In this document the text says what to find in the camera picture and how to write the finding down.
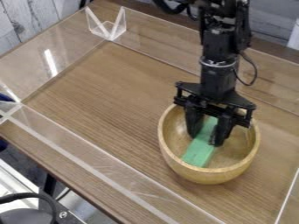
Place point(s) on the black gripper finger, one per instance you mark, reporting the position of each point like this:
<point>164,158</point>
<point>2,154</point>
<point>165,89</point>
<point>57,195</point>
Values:
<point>193,120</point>
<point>221,129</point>

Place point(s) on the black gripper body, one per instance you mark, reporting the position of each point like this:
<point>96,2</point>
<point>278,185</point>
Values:
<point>213,94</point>

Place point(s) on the green rectangular block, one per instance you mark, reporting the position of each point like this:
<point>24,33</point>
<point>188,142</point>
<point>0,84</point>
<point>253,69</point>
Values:
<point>200,149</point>

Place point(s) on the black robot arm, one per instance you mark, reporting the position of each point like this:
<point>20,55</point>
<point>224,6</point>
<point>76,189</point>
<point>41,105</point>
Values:
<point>224,39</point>

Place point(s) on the wooden brown bowl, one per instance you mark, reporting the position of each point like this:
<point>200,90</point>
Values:
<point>230,158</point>

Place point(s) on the black table leg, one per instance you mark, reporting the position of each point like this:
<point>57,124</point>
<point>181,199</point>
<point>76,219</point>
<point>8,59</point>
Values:
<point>49,184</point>

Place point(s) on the blue object at left edge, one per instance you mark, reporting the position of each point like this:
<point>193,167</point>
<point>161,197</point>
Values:
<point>5,98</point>

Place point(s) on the clear acrylic enclosure wall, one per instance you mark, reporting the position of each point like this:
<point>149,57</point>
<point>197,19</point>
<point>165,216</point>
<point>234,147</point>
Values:
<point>92,82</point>

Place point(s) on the black metal bracket with screw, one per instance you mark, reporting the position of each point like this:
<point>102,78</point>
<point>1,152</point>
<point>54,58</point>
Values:
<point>64,215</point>

